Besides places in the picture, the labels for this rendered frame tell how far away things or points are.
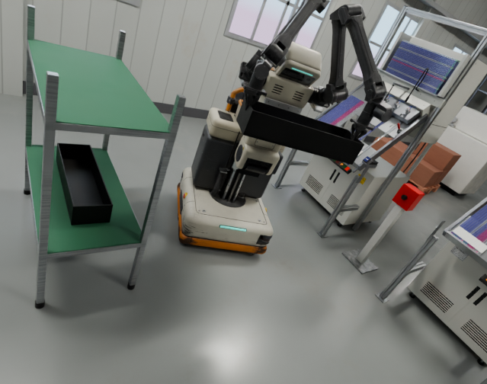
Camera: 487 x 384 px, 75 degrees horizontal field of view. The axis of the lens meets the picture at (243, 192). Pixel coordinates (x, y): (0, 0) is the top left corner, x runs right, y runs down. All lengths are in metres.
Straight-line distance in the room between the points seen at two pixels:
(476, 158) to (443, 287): 3.80
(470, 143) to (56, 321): 6.06
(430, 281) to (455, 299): 0.19
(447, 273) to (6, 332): 2.68
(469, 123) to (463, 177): 0.92
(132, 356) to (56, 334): 0.35
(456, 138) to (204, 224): 5.20
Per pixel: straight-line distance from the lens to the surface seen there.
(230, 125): 2.07
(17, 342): 1.75
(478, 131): 6.55
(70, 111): 1.30
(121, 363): 1.68
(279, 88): 1.77
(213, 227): 2.06
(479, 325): 2.87
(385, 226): 2.78
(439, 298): 2.91
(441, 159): 5.75
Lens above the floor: 1.48
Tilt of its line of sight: 29 degrees down
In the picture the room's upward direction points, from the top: 23 degrees clockwise
